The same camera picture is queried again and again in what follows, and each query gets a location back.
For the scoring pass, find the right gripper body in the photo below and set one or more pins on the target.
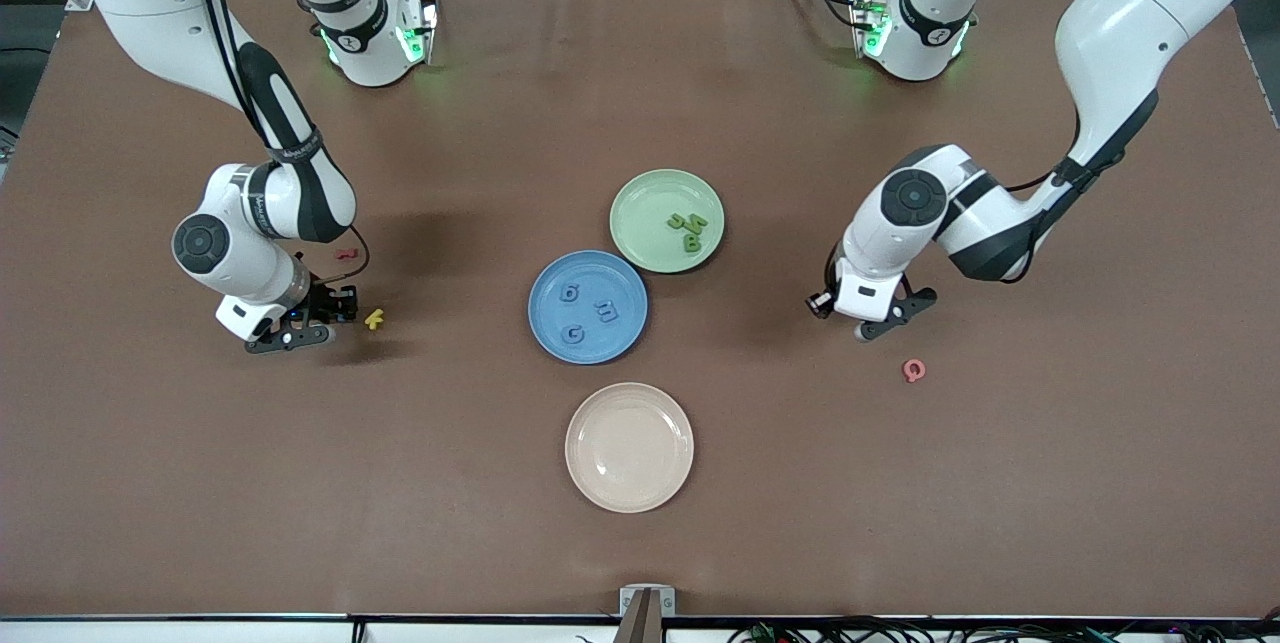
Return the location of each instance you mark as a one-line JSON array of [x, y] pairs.
[[327, 302]]

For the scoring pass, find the green foam letter B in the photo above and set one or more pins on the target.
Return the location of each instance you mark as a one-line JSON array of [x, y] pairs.
[[690, 243]]

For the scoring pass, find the green foam letter N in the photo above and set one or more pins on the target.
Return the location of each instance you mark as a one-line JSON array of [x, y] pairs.
[[696, 223]]

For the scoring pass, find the blue foam letter E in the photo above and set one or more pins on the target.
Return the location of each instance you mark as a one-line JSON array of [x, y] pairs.
[[607, 311]]

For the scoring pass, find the blue foam number six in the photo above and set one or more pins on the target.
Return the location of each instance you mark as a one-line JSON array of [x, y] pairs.
[[570, 294]]

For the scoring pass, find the blue foam letter G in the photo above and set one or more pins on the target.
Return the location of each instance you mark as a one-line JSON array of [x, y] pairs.
[[573, 333]]

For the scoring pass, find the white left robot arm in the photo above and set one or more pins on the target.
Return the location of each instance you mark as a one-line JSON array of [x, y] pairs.
[[1130, 23]]

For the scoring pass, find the yellow foam letter K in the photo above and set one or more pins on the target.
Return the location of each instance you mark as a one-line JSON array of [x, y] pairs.
[[373, 319]]

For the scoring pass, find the pink foam letter Q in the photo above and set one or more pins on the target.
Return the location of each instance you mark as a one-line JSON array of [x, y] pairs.
[[914, 370]]

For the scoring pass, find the green plate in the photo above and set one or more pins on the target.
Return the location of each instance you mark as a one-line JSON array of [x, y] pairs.
[[645, 218]]

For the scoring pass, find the blue plate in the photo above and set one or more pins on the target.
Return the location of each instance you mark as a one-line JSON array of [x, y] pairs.
[[610, 338]]

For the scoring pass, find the beige plate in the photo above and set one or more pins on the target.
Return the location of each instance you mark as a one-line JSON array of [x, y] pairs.
[[629, 447]]

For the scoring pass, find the brown table cloth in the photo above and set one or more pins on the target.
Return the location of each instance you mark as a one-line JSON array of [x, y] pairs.
[[640, 543]]

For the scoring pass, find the grey metal bracket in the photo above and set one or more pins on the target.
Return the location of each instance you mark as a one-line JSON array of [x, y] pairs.
[[628, 601]]

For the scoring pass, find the brown camera post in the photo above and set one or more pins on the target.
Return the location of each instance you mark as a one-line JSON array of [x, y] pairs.
[[642, 625]]

